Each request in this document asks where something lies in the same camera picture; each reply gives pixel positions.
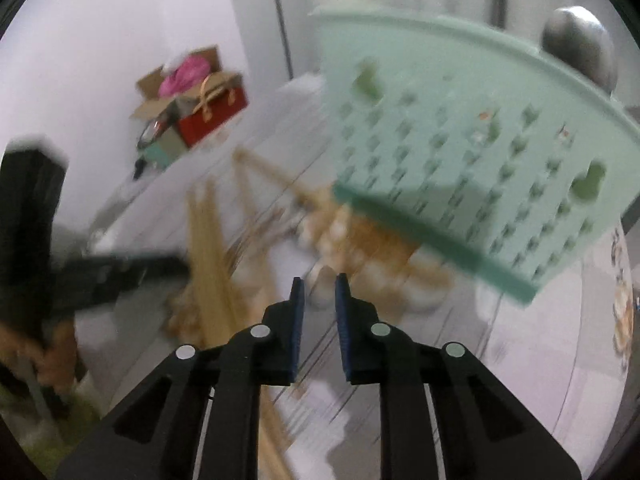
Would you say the brown cardboard box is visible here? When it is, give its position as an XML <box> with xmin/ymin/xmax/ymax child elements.
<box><xmin>131</xmin><ymin>46</ymin><xmax>242</xmax><ymax>122</ymax></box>

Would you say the floral tablecloth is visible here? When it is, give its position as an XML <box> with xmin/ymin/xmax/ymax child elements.
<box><xmin>90</xmin><ymin>75</ymin><xmax>632</xmax><ymax>479</ymax></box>

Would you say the teal small box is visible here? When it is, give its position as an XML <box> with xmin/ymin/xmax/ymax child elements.
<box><xmin>140</xmin><ymin>128</ymin><xmax>189</xmax><ymax>170</ymax></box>

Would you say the large steel ladle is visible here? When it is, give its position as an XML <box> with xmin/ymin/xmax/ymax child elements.
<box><xmin>540</xmin><ymin>6</ymin><xmax>618</xmax><ymax>94</ymax></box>

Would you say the green perforated utensil basket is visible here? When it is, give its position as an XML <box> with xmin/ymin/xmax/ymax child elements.
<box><xmin>314</xmin><ymin>8</ymin><xmax>639</xmax><ymax>303</ymax></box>

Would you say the red gift bag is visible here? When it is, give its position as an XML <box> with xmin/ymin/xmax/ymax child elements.
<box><xmin>178</xmin><ymin>72</ymin><xmax>248</xmax><ymax>148</ymax></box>

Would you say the pink plastic bag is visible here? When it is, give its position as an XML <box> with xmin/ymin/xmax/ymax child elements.
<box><xmin>158</xmin><ymin>54</ymin><xmax>212</xmax><ymax>98</ymax></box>

